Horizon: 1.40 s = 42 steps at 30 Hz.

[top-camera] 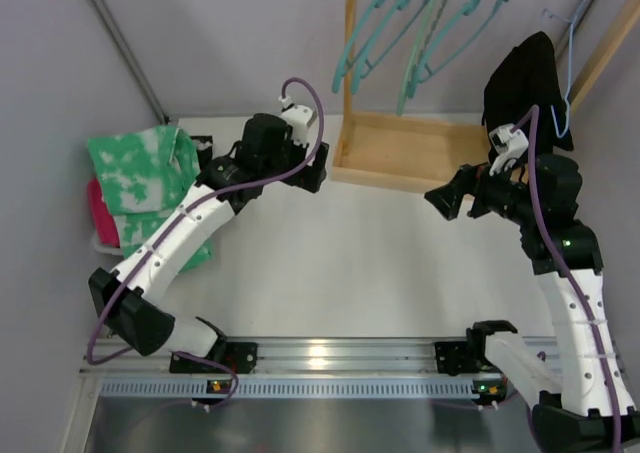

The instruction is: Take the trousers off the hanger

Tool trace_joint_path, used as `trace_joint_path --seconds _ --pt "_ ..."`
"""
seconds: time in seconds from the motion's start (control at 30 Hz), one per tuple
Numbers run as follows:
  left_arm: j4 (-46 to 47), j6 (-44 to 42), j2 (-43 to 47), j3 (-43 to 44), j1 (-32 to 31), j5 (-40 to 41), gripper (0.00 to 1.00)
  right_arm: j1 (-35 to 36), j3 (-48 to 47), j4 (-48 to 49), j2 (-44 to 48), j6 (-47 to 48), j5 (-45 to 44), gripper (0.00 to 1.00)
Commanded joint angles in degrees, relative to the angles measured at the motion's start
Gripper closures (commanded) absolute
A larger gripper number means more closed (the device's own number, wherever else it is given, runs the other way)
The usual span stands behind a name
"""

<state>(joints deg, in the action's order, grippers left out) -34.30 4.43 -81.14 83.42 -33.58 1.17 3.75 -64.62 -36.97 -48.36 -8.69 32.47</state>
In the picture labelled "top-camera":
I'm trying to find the black trousers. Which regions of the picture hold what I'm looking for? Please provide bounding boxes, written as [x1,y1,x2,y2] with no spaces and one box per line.
[482,31,574,154]

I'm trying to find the pink garment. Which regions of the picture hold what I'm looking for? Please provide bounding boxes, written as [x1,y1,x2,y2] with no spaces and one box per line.
[87,178,120,247]

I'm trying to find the grey slotted cable duct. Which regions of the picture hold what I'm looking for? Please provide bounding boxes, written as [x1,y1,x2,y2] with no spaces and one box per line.
[100,378,479,400]

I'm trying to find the wooden clothes rack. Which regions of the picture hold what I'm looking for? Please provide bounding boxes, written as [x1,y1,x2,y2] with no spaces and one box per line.
[331,0,639,193]

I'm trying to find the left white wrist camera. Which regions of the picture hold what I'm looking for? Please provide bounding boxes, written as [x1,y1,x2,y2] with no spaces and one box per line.
[278,95,317,147]

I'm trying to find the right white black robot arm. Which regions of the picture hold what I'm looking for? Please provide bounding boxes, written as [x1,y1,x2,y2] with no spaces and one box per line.
[424,154,639,452]

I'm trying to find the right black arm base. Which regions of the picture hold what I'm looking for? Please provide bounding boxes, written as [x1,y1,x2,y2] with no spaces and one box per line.
[434,341,492,376]

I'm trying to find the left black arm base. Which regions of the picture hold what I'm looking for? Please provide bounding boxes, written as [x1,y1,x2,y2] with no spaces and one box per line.
[169,341,258,374]

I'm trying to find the right teal plastic hanger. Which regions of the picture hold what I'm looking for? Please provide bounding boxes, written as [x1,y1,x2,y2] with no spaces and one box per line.
[410,0,510,99]

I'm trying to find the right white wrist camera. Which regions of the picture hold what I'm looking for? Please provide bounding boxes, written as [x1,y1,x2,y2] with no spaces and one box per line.
[489,124,529,176]

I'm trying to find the light blue wire hanger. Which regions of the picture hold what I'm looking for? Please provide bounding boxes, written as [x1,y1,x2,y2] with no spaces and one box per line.
[542,0,593,139]

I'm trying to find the grey corner wall profile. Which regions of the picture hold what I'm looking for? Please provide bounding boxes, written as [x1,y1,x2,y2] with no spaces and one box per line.
[87,0,170,124]

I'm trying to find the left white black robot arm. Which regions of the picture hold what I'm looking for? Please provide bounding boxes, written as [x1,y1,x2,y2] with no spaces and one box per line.
[89,106,329,359]

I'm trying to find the aluminium mounting rail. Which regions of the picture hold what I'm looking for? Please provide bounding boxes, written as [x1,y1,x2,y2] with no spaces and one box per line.
[80,337,561,375]

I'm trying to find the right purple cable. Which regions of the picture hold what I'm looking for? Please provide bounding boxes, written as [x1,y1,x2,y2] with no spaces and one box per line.
[499,104,626,453]

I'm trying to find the teal plastic hanger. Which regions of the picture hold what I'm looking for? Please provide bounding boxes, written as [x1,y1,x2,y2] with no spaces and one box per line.
[332,0,449,101]
[331,0,426,94]
[410,0,510,99]

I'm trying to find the black white garment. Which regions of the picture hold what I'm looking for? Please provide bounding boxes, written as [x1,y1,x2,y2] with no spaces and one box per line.
[191,135,215,170]

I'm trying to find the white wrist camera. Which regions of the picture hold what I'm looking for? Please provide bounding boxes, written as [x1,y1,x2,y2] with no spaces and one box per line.
[489,124,529,176]
[278,95,317,147]

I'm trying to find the light green plastic hanger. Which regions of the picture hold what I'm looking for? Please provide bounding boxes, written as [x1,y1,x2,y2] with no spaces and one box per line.
[395,0,448,117]

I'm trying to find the green white tie-dye garment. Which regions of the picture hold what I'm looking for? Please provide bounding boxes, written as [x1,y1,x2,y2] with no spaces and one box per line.
[87,125,201,258]

